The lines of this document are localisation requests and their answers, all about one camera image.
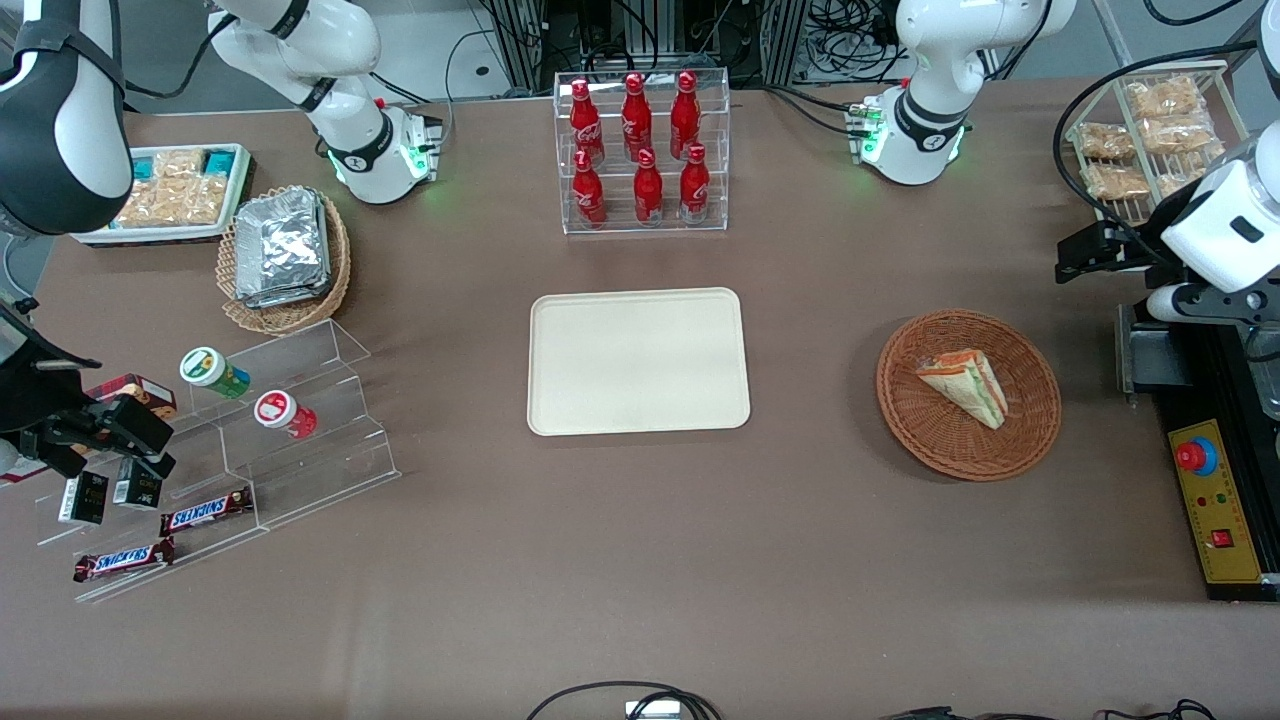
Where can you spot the green snack can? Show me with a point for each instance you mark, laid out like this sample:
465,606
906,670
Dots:
212,370

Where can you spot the round brown wicker basket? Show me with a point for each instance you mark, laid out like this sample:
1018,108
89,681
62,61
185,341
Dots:
925,430

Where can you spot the cream rectangular tray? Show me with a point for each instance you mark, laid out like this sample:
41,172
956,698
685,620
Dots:
638,362

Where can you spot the yellow control panel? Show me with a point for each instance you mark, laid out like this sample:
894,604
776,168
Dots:
1215,500

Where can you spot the red emergency stop button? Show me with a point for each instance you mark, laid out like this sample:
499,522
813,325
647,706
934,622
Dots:
1195,456

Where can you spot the teal wrapped cracker packs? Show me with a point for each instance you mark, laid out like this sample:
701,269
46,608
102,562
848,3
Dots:
175,195

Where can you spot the clear acrylic bottle rack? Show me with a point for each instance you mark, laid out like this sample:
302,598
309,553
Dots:
720,150

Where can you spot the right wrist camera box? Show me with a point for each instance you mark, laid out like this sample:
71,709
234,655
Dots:
120,425

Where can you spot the red snack can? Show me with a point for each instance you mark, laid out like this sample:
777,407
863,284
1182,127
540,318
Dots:
282,412

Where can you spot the red brown chocolate box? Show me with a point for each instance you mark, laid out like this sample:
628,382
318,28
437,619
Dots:
145,390

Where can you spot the clear acrylic stepped display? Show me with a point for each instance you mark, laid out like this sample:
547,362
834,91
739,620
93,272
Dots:
320,470

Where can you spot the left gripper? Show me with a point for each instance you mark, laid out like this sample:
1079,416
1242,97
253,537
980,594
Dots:
1131,250

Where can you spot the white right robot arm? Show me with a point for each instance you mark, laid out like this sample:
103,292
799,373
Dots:
60,110

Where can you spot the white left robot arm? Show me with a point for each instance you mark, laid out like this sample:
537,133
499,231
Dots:
935,60

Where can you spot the grey metal block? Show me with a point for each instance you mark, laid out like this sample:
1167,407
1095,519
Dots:
1150,360

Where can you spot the silver foil pack stack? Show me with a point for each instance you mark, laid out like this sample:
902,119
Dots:
282,245

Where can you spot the Snickers chocolate bar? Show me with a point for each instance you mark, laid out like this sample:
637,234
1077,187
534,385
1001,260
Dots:
205,512
122,561

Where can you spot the red cola bottle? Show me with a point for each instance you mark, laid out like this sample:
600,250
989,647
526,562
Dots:
685,115
584,125
648,190
694,185
636,118
588,192

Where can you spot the oval light wicker basket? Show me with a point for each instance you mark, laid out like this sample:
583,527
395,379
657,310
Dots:
280,318

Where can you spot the clear bag of biscuits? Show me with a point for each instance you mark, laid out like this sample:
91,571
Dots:
1105,141
1165,97
1185,178
1116,182
1180,134

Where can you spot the black control box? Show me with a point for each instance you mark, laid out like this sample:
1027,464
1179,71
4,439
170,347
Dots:
1190,380

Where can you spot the white snack tray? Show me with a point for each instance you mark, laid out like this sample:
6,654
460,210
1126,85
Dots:
165,236

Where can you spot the triangular sandwich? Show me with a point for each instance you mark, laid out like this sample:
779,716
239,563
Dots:
965,385

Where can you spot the small black box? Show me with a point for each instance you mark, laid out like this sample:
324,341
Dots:
83,498
137,488

